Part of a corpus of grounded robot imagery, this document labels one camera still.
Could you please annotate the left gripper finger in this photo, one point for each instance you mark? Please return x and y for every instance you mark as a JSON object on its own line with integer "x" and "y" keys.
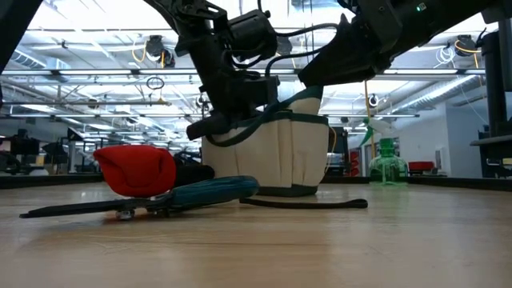
{"x": 208, "y": 126}

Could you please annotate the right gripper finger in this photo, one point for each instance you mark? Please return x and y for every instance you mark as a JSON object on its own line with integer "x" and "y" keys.
{"x": 332, "y": 64}

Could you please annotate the cream canvas green-trimmed garden bag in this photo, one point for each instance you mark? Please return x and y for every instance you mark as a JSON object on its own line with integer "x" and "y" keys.
{"x": 288, "y": 152}

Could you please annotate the red and black garden glove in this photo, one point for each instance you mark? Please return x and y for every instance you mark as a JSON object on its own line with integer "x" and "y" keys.
{"x": 136, "y": 170}

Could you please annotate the green plastic spray bottle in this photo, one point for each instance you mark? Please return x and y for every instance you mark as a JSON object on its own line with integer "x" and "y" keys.
{"x": 387, "y": 168}

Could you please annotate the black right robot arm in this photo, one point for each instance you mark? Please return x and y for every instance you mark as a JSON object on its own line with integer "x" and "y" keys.
{"x": 448, "y": 16}

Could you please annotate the red cabinet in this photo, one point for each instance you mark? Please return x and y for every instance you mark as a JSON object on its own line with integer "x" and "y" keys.
{"x": 354, "y": 164}

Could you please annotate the dark robot workstation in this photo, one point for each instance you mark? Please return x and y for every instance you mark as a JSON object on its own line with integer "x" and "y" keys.
{"x": 20, "y": 148}
{"x": 56, "y": 154}

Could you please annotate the black aluminium table frame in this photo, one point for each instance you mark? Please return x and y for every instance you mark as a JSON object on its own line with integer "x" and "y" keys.
{"x": 60, "y": 181}

